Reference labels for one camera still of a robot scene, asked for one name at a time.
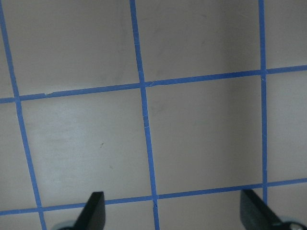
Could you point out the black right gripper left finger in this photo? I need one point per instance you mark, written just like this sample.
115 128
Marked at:
93 215

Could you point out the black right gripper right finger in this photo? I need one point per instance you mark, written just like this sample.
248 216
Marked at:
255 214

